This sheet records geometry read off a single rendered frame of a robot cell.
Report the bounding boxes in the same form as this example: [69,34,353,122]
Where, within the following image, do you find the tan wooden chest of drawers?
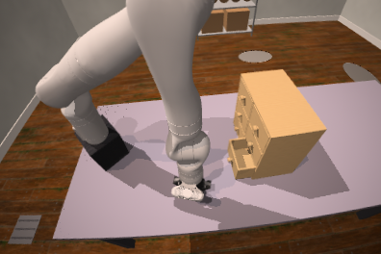
[241,69,327,180]

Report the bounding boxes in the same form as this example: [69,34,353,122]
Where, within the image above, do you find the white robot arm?
[36,0,215,201]

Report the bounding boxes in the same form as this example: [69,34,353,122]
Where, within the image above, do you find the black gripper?
[173,176,211,191]

